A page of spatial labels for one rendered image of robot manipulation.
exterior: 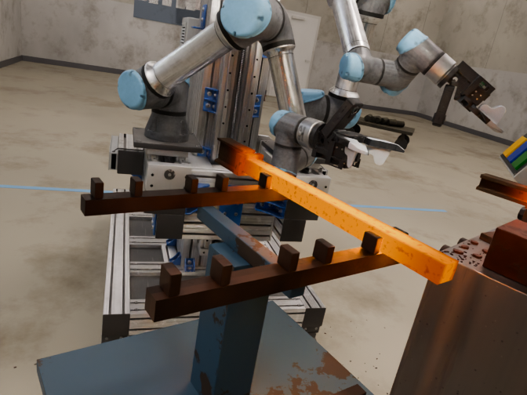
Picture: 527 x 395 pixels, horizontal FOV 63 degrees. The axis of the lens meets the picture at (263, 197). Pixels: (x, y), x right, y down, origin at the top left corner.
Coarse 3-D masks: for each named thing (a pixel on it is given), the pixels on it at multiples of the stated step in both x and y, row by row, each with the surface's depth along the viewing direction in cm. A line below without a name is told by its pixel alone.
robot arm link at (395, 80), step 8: (392, 64) 121; (400, 64) 120; (384, 72) 121; (392, 72) 121; (400, 72) 121; (408, 72) 120; (384, 80) 122; (392, 80) 122; (400, 80) 123; (408, 80) 123; (384, 88) 127; (392, 88) 126; (400, 88) 125
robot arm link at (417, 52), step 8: (416, 32) 115; (408, 40) 115; (416, 40) 114; (424, 40) 114; (400, 48) 117; (408, 48) 115; (416, 48) 114; (424, 48) 114; (432, 48) 114; (400, 56) 120; (408, 56) 117; (416, 56) 115; (424, 56) 114; (432, 56) 113; (440, 56) 113; (408, 64) 118; (416, 64) 117; (424, 64) 115; (432, 64) 114; (416, 72) 120; (424, 72) 116
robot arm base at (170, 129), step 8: (152, 112) 144; (160, 112) 142; (168, 112) 141; (176, 112) 143; (184, 112) 146; (152, 120) 143; (160, 120) 142; (168, 120) 142; (176, 120) 143; (184, 120) 147; (152, 128) 144; (160, 128) 142; (168, 128) 142; (176, 128) 144; (184, 128) 147; (152, 136) 143; (160, 136) 142; (168, 136) 143; (176, 136) 144; (184, 136) 146
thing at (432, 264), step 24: (240, 144) 73; (240, 168) 69; (264, 168) 65; (288, 192) 61; (312, 192) 58; (336, 216) 53; (360, 216) 52; (384, 240) 48; (408, 240) 47; (408, 264) 46; (432, 264) 43; (456, 264) 44
